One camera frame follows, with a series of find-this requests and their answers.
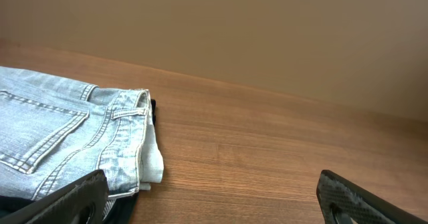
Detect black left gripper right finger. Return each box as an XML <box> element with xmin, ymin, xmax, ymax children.
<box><xmin>316</xmin><ymin>170</ymin><xmax>427</xmax><ymax>224</ymax></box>

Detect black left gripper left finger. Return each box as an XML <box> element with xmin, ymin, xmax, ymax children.
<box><xmin>1</xmin><ymin>170</ymin><xmax>108</xmax><ymax>224</ymax></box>

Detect black folded garment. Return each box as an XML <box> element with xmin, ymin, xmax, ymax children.
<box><xmin>0</xmin><ymin>98</ymin><xmax>157</xmax><ymax>224</ymax></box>

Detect light blue folded jeans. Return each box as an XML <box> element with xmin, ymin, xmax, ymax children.
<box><xmin>1</xmin><ymin>67</ymin><xmax>164</xmax><ymax>200</ymax></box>

